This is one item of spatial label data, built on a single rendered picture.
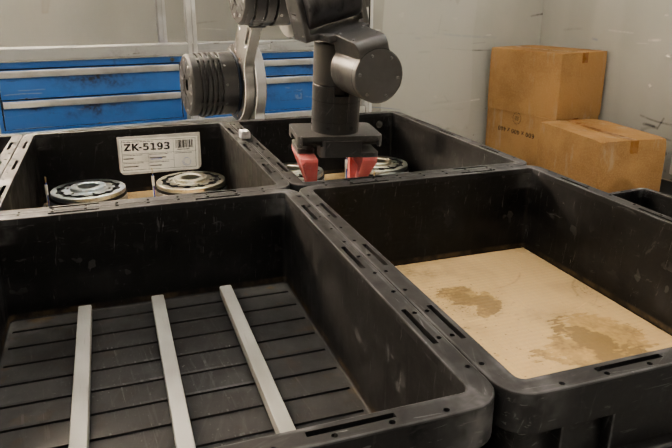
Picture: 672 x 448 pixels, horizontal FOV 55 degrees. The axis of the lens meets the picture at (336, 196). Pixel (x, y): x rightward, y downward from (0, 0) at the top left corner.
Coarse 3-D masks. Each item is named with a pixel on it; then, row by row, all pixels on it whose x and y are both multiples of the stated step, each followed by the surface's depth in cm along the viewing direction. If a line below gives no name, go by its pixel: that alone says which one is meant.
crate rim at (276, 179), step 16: (112, 128) 98; (128, 128) 98; (144, 128) 99; (160, 128) 100; (176, 128) 101; (224, 128) 99; (240, 144) 88; (16, 160) 79; (256, 160) 79; (16, 176) 74; (272, 176) 72; (0, 192) 67; (208, 192) 66; (224, 192) 66; (240, 192) 67; (0, 208) 62; (32, 208) 61; (48, 208) 61; (64, 208) 61
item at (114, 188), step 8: (64, 184) 93; (72, 184) 94; (112, 184) 94; (120, 184) 93; (56, 192) 90; (64, 192) 90; (72, 192) 90; (96, 192) 90; (104, 192) 90; (112, 192) 90; (120, 192) 90; (56, 200) 88; (64, 200) 87; (72, 200) 87; (80, 200) 87; (88, 200) 87; (96, 200) 88
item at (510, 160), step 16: (368, 112) 112; (384, 112) 112; (400, 112) 112; (240, 128) 99; (432, 128) 98; (256, 144) 88; (464, 144) 90; (480, 144) 88; (272, 160) 79; (512, 160) 79; (288, 176) 72; (368, 176) 72; (384, 176) 72; (400, 176) 72
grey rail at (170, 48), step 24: (0, 48) 242; (24, 48) 243; (48, 48) 246; (72, 48) 250; (96, 48) 253; (120, 48) 257; (144, 48) 261; (168, 48) 265; (192, 48) 269; (216, 48) 273; (264, 48) 282; (288, 48) 287; (312, 48) 291
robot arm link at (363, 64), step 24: (288, 0) 70; (336, 24) 72; (360, 24) 70; (336, 48) 69; (360, 48) 65; (384, 48) 66; (336, 72) 69; (360, 72) 65; (384, 72) 67; (360, 96) 67; (384, 96) 68
